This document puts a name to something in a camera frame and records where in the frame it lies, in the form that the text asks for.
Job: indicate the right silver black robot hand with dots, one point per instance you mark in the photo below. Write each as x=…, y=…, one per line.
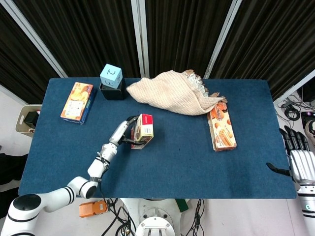
x=302, y=164

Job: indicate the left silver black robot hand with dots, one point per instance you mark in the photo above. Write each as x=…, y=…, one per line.
x=119, y=132

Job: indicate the small cream red cookie box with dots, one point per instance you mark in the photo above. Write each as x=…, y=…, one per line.
x=145, y=127

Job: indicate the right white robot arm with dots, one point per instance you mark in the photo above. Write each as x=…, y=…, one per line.
x=306, y=199

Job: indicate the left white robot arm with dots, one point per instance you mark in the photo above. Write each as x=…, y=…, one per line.
x=98, y=167

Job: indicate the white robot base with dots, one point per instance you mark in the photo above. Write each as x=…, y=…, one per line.
x=152, y=211

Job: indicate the orange blue snack box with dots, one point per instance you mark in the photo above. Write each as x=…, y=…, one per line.
x=76, y=103

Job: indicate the orange handheld device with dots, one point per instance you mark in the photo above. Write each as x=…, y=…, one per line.
x=93, y=209

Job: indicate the long orange biscuit box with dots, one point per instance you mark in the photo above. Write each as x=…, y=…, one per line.
x=222, y=130

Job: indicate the black box in bin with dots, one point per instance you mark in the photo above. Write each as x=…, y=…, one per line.
x=30, y=118

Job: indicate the black square container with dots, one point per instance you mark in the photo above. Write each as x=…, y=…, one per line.
x=113, y=94

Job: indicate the light blue numbered cube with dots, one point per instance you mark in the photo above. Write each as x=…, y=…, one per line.
x=109, y=73

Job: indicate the beige knitted cloth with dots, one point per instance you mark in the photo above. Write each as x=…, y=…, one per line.
x=169, y=93

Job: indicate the blue felt table mat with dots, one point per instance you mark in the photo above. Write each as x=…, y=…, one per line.
x=184, y=172

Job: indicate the green block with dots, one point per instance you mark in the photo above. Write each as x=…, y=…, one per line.
x=182, y=205

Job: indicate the beige plastic bin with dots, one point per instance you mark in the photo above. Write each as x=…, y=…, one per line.
x=21, y=120

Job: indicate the black pleated curtain panel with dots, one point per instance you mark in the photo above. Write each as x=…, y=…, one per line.
x=184, y=32
x=19, y=68
x=270, y=37
x=86, y=32

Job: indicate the grey metal partition post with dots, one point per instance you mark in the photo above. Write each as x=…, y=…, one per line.
x=222, y=39
x=292, y=89
x=37, y=39
x=140, y=37

